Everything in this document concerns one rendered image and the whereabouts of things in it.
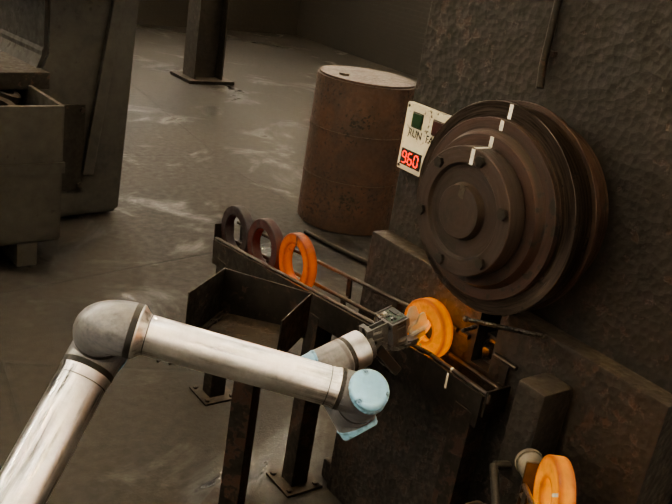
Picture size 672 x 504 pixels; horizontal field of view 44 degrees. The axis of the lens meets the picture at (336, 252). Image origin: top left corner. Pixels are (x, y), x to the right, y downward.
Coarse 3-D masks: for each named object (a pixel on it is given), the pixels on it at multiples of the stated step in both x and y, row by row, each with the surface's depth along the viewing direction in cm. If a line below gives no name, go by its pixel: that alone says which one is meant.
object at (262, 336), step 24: (216, 288) 229; (240, 288) 231; (264, 288) 228; (288, 288) 226; (192, 312) 218; (216, 312) 233; (240, 312) 233; (264, 312) 231; (288, 312) 228; (240, 336) 221; (264, 336) 222; (288, 336) 214; (240, 384) 224; (240, 408) 227; (240, 432) 229; (240, 456) 232; (240, 480) 234
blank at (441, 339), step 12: (420, 300) 208; (432, 300) 206; (420, 312) 208; (432, 312) 205; (444, 312) 204; (432, 324) 205; (444, 324) 202; (432, 336) 206; (444, 336) 202; (432, 348) 206; (444, 348) 204
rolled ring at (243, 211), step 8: (232, 208) 280; (240, 208) 277; (224, 216) 285; (232, 216) 283; (240, 216) 276; (248, 216) 276; (224, 224) 286; (232, 224) 287; (248, 224) 274; (224, 232) 286; (232, 232) 287; (248, 232) 274; (224, 240) 287; (232, 240) 287; (240, 248) 278
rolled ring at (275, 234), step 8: (256, 224) 268; (264, 224) 264; (272, 224) 263; (256, 232) 270; (272, 232) 261; (280, 232) 262; (248, 240) 273; (256, 240) 272; (272, 240) 261; (280, 240) 261; (248, 248) 274; (256, 248) 273; (272, 248) 261; (256, 256) 272; (272, 256) 262; (272, 264) 262
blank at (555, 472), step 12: (552, 456) 158; (564, 456) 159; (540, 468) 163; (552, 468) 156; (564, 468) 154; (540, 480) 162; (552, 480) 155; (564, 480) 152; (540, 492) 161; (552, 492) 154; (564, 492) 151
